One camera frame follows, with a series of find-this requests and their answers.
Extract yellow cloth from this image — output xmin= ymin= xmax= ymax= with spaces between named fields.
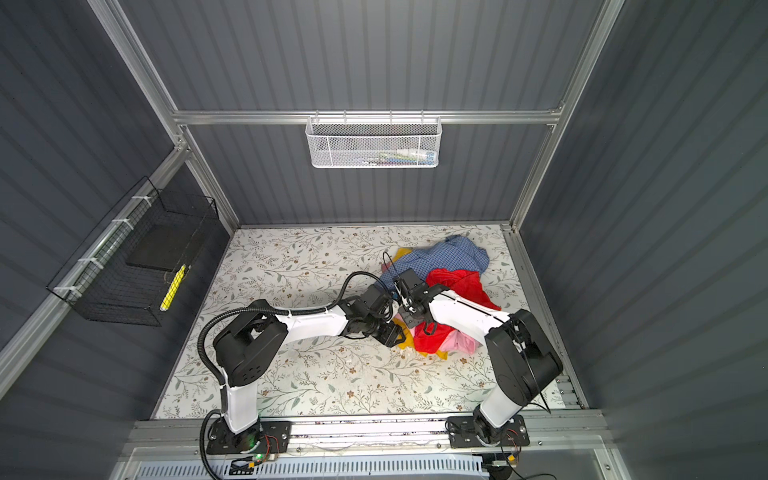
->
xmin=386 ymin=247 xmax=428 ymax=357

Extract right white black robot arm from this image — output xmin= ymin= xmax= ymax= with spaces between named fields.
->
xmin=394 ymin=269 xmax=564 ymax=446

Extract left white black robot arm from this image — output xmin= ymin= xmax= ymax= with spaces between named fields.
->
xmin=199 ymin=285 xmax=406 ymax=434

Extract red cloth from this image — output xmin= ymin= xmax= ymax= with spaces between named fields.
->
xmin=411 ymin=270 xmax=501 ymax=360

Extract blue checkered cloth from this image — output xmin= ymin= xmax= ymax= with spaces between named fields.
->
xmin=380 ymin=235 xmax=490 ymax=291

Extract light pink cloth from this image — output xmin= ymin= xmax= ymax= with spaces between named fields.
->
xmin=439 ymin=330 xmax=481 ymax=355

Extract floral table mat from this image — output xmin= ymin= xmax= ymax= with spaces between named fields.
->
xmin=152 ymin=224 xmax=568 ymax=420

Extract items in white basket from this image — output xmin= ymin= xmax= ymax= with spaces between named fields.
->
xmin=356 ymin=148 xmax=438 ymax=168

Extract white vented panel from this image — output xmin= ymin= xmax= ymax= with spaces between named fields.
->
xmin=134 ymin=455 xmax=490 ymax=480

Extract yellow green marker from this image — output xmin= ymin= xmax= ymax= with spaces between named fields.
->
xmin=160 ymin=264 xmax=188 ymax=312

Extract black flat pad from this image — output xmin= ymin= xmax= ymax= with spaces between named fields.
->
xmin=126 ymin=225 xmax=204 ymax=272

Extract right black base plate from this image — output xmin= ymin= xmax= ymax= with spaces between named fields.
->
xmin=444 ymin=415 xmax=530 ymax=449

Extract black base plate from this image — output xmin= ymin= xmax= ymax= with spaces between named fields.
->
xmin=205 ymin=419 xmax=292 ymax=455
xmin=444 ymin=415 xmax=530 ymax=449

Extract white wire basket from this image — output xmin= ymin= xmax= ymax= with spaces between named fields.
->
xmin=305 ymin=117 xmax=443 ymax=169

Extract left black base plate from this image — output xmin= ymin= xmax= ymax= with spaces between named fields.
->
xmin=205 ymin=419 xmax=292 ymax=455

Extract left black corrugated cable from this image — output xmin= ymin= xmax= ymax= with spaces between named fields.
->
xmin=196 ymin=271 xmax=385 ymax=480

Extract aluminium mounting rail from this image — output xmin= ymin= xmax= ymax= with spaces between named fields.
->
xmin=119 ymin=410 xmax=615 ymax=460

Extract black wire basket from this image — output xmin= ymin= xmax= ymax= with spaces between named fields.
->
xmin=47 ymin=179 xmax=220 ymax=327

